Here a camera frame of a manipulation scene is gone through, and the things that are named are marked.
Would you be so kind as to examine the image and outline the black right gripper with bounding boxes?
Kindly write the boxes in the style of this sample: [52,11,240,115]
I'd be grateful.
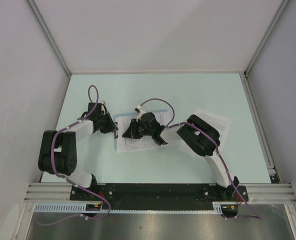
[123,118,154,139]

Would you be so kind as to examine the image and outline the metal folder clip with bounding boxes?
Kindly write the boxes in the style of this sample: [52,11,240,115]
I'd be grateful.
[113,129,119,139]

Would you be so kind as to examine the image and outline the table form paper sheet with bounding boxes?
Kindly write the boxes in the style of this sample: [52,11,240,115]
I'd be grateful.
[115,109,173,154]

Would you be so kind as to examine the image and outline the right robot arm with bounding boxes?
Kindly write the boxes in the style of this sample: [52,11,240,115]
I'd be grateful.
[122,112,240,201]

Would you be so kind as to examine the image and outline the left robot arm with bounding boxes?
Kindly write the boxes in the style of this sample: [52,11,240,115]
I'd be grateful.
[38,101,118,200]

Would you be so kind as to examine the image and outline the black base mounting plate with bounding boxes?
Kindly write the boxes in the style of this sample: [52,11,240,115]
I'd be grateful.
[69,182,249,211]

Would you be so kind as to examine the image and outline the lower text paper sheet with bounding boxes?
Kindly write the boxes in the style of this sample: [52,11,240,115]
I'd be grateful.
[178,107,233,157]

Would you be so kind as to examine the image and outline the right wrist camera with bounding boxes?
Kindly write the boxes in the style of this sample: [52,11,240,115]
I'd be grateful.
[135,105,147,121]

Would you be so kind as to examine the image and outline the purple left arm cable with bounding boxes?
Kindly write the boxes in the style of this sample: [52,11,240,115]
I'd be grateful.
[34,84,112,227]

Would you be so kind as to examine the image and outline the left aluminium frame post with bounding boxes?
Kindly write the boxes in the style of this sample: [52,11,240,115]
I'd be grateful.
[25,0,72,79]

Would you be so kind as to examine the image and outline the aluminium frame post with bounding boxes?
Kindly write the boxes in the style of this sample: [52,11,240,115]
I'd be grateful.
[25,0,72,79]
[244,0,291,76]

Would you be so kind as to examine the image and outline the slotted cable duct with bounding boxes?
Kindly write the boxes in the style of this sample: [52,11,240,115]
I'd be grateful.
[34,201,239,214]

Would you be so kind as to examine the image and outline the right aluminium frame post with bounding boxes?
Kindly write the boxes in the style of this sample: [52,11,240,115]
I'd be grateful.
[244,0,291,76]

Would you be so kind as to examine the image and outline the aluminium front frame rail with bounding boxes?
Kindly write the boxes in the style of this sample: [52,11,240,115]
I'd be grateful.
[24,182,296,204]

